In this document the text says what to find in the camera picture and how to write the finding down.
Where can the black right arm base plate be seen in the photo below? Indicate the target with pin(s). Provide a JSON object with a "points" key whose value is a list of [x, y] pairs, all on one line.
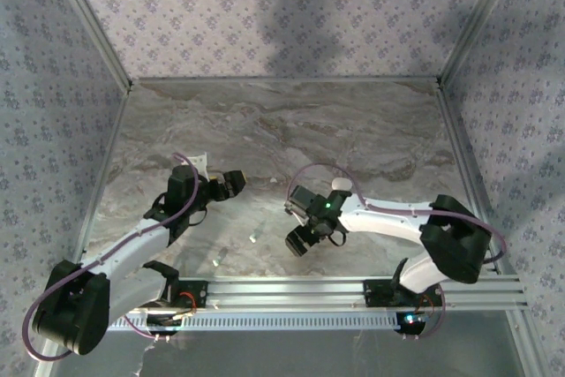
{"points": [[375, 293]]}

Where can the thin aluminium table edge rail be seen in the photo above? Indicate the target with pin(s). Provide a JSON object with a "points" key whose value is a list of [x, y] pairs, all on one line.
{"points": [[287, 80]]}

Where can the white earbud charging case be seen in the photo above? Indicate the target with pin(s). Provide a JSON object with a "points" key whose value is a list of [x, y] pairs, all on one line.
{"points": [[340, 183]]}

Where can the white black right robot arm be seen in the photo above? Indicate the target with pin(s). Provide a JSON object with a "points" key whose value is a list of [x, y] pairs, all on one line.
{"points": [[384, 222]]}

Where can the aluminium table side rail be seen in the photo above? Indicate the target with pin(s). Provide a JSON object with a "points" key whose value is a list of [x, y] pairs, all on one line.
{"points": [[102, 180], [468, 174]]}

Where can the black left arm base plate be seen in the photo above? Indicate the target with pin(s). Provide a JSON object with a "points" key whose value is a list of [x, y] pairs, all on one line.
{"points": [[198, 293]]}

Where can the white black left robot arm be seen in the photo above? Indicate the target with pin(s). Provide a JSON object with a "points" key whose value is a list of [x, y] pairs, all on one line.
{"points": [[128, 244]]}

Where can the grey metal base panel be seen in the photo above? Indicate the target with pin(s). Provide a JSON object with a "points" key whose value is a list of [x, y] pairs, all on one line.
{"points": [[287, 355]]}

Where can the circuit board with lit LEDs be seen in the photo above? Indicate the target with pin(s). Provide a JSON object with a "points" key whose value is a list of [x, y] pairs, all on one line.
{"points": [[410, 319]]}

